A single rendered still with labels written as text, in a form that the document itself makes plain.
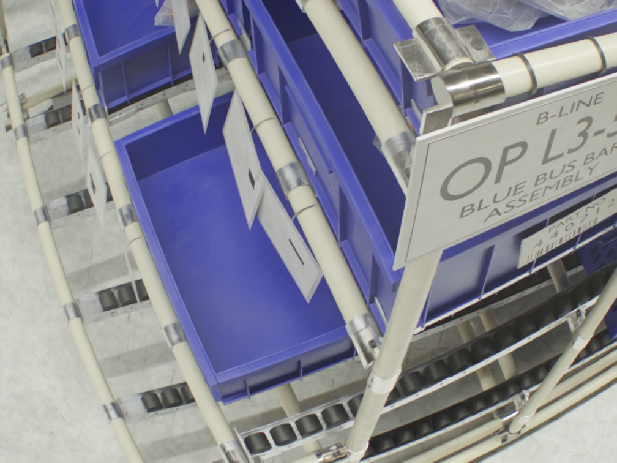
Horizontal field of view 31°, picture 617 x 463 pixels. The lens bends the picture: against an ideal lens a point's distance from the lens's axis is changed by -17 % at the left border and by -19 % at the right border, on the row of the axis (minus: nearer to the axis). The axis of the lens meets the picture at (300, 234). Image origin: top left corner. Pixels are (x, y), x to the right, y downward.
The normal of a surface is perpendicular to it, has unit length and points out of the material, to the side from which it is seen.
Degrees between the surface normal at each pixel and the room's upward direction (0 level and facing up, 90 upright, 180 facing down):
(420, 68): 0
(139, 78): 90
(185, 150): 90
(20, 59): 11
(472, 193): 90
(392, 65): 98
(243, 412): 0
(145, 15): 3
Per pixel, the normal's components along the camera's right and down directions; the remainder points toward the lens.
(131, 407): 0.22, -0.48
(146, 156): 0.39, 0.84
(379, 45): -0.92, 0.39
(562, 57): 0.11, -0.29
